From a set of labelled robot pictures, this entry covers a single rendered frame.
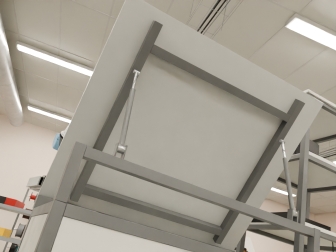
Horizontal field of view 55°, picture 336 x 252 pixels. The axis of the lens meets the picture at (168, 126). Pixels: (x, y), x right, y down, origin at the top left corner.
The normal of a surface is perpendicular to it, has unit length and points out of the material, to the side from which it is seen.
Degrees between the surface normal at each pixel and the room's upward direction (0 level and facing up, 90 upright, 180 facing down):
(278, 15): 180
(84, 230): 90
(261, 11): 180
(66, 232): 90
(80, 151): 90
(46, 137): 90
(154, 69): 127
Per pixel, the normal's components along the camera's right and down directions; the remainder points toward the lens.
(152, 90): 0.24, 0.33
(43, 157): 0.33, -0.31
